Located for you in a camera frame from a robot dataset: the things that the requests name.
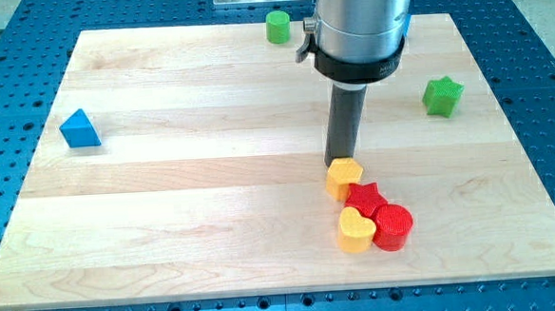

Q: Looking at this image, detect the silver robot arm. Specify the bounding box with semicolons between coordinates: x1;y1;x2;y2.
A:
296;0;411;85

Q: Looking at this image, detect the red star block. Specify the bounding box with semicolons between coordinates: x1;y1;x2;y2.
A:
345;183;389;219

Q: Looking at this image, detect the green star block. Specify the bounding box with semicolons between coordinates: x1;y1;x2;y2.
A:
422;76;465;118

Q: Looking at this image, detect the yellow hexagon block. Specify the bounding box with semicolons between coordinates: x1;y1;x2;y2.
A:
325;157;364;201

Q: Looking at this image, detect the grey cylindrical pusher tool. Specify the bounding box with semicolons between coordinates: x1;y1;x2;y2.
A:
324;81;367;167

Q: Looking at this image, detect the wooden board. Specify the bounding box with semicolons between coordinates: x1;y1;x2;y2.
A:
0;13;555;311

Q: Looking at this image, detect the yellow heart block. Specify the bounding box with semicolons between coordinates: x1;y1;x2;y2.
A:
336;206;376;254

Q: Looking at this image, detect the green cylinder block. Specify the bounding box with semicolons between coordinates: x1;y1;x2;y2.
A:
265;10;291;44

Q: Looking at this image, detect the red cylinder block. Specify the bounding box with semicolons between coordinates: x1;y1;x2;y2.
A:
373;204;413;252

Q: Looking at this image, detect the blue triangle block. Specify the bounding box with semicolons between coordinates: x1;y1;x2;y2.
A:
59;108;102;148

